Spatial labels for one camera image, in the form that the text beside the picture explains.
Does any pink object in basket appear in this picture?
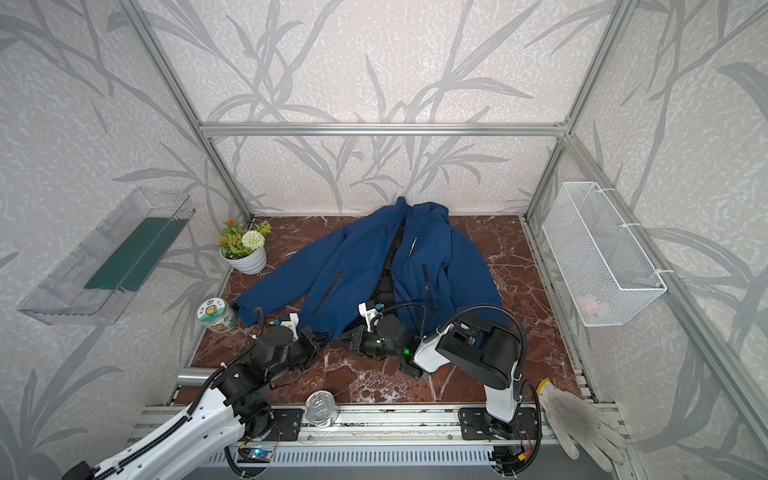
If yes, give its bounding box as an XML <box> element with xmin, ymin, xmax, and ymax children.
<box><xmin>576</xmin><ymin>294</ymin><xmax>610</xmax><ymax>321</ymax></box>

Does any clear plastic wall shelf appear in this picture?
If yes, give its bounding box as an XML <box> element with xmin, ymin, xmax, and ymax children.
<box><xmin>18</xmin><ymin>187</ymin><xmax>195</xmax><ymax>326</ymax></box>

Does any potted flower plant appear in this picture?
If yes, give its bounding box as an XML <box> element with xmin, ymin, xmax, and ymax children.
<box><xmin>218</xmin><ymin>219</ymin><xmax>272</xmax><ymax>275</ymax></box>

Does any clear glass jar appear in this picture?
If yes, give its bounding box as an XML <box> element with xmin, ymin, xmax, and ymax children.
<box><xmin>304</xmin><ymin>390</ymin><xmax>339</xmax><ymax>428</ymax></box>

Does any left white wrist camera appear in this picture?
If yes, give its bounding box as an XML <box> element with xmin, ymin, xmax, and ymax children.
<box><xmin>278</xmin><ymin>312</ymin><xmax>299</xmax><ymax>341</ymax></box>

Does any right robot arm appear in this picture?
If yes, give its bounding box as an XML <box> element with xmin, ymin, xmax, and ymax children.
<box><xmin>337</xmin><ymin>300</ymin><xmax>527</xmax><ymax>424</ymax></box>

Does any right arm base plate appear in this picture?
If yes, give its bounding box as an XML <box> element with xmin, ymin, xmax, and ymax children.
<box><xmin>458</xmin><ymin>406</ymin><xmax>541</xmax><ymax>441</ymax></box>

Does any blue zip jacket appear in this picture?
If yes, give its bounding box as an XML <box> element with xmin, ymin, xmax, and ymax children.
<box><xmin>233</xmin><ymin>198</ymin><xmax>507</xmax><ymax>338</ymax></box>

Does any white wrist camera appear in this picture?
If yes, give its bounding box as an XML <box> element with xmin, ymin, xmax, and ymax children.
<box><xmin>278</xmin><ymin>312</ymin><xmax>299</xmax><ymax>341</ymax></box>
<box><xmin>358</xmin><ymin>300</ymin><xmax>384</xmax><ymax>333</ymax></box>

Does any white wire mesh basket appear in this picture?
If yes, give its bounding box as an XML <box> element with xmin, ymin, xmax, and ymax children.
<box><xmin>543</xmin><ymin>181</ymin><xmax>667</xmax><ymax>327</ymax></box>

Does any green label round tin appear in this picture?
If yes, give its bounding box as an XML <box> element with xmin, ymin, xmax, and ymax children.
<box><xmin>196</xmin><ymin>297</ymin><xmax>237</xmax><ymax>333</ymax></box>

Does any silver metal cylinder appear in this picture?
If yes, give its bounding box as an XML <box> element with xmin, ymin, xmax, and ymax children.
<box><xmin>176</xmin><ymin>367</ymin><xmax>217</xmax><ymax>387</ymax></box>

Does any white work glove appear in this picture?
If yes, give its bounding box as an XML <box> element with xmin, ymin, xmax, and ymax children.
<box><xmin>536</xmin><ymin>378</ymin><xmax>627</xmax><ymax>473</ymax></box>

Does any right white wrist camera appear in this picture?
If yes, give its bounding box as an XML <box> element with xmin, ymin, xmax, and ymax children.
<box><xmin>358</xmin><ymin>300</ymin><xmax>384</xmax><ymax>333</ymax></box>

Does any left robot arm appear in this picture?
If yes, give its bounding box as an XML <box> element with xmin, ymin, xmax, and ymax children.
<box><xmin>63</xmin><ymin>326</ymin><xmax>322</xmax><ymax>479</ymax></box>

